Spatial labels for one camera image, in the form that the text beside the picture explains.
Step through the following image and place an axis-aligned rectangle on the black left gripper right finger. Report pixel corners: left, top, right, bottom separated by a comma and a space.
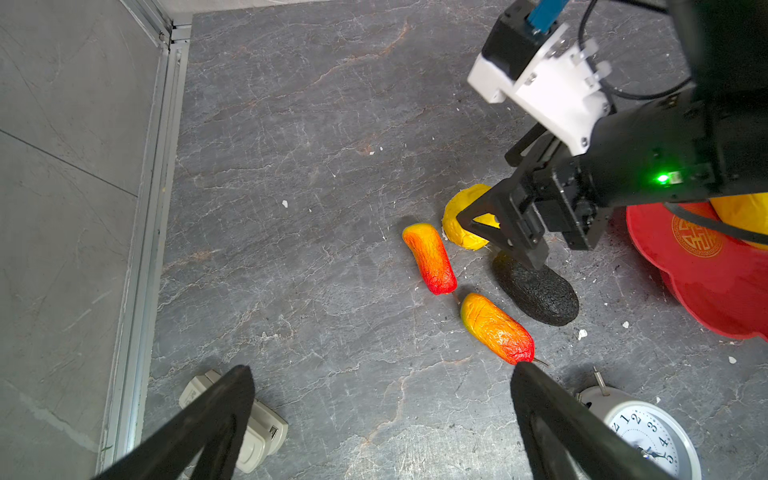
510, 362, 671, 479

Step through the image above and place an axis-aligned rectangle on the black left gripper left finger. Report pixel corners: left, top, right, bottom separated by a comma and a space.
97, 365, 255, 479

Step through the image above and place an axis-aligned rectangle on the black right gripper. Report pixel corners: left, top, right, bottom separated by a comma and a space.
457, 89, 767, 270

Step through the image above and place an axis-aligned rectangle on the yellow fake bell pepper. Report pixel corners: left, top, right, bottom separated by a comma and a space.
441, 183, 500, 251

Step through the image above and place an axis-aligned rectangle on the dark fake avocado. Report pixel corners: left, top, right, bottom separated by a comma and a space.
491, 252, 580, 327

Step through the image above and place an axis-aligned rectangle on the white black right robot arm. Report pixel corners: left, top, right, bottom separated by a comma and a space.
457, 1, 767, 269

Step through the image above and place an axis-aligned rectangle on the red flower-shaped fruit bowl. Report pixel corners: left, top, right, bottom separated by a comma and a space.
626, 203, 767, 340

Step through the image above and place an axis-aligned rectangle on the yellow fake elongated fruit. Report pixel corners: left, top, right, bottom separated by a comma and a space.
710, 193, 768, 235

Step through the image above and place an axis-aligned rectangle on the beige plastic clip device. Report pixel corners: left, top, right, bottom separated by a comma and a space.
179, 369, 288, 474

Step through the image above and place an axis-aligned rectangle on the white analog alarm clock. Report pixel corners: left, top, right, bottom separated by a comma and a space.
576, 367, 703, 480

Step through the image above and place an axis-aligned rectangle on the aluminium left corner frame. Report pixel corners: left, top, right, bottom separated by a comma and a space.
96, 1, 192, 473

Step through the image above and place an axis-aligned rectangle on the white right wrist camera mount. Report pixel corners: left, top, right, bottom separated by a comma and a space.
467, 1, 612, 156

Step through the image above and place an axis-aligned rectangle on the black camera cable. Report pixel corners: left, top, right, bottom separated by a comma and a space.
577, 0, 694, 102

